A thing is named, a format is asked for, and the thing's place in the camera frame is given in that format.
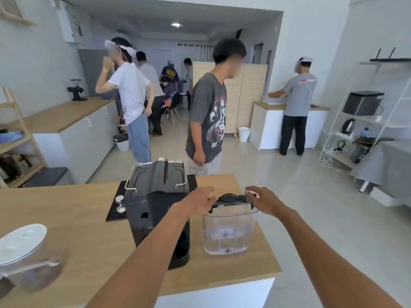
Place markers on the person's left hand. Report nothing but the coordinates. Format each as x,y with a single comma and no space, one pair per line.
194,203

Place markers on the person's right hand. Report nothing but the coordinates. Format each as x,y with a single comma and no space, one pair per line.
269,203

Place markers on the person's right thumb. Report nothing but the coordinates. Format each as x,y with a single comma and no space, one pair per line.
251,194

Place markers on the person's left thumb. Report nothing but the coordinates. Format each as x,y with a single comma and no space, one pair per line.
213,200

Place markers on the clear water tank black lid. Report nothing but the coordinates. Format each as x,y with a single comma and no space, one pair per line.
228,230

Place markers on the person's left forearm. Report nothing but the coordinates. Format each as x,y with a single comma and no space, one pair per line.
144,256

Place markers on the person's right forearm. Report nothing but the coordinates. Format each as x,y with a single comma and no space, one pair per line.
324,253

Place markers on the black espresso machine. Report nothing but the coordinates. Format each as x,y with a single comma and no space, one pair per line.
157,218

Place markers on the small white cabinet wooden top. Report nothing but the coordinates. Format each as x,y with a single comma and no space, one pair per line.
269,128

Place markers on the silver coffee tamper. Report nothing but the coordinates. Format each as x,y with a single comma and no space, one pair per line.
120,203

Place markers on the white dish rack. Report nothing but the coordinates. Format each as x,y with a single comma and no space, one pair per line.
273,100

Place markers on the black tamping mat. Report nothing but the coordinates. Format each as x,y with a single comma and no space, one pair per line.
113,208

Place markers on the black chair wooden legs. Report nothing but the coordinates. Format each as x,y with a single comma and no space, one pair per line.
173,105

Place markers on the white trash bin black liner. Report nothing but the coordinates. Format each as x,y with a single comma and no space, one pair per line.
122,143

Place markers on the bamboo folding screen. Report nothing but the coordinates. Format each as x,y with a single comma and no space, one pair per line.
250,86

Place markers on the dark electric kettle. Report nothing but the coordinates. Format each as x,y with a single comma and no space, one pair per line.
348,126

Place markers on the blue water bottle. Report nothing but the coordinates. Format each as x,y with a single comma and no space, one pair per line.
364,133

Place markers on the white metal shelf rack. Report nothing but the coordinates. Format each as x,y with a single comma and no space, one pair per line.
362,120

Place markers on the grey cloth covered table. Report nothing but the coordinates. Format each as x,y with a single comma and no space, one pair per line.
385,166

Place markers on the black box appliance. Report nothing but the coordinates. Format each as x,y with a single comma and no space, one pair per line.
361,104

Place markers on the long white cabinet wooden top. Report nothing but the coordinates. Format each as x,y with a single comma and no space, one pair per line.
77,134

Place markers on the black coffee grinder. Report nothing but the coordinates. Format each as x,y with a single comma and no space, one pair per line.
77,91

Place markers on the ceiling light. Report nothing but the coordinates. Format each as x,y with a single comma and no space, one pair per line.
176,24

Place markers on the black router with antennas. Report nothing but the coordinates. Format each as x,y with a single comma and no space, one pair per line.
390,59

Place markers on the glass jar with white lid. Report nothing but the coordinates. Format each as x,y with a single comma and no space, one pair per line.
24,250

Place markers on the metal scoop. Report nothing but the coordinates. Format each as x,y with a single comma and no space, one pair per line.
29,267

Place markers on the wooden ladder shelf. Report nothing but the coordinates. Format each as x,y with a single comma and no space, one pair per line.
22,147

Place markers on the dark bag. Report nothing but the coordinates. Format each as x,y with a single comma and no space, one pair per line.
14,168

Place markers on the blue box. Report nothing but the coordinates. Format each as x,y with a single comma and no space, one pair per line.
11,136

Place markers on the white head-mounted camera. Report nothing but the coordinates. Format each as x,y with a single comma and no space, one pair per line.
123,47
301,60

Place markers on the white wall box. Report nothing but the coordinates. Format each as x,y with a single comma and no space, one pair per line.
69,25

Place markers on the wooden wall frame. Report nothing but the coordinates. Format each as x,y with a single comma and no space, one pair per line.
14,12

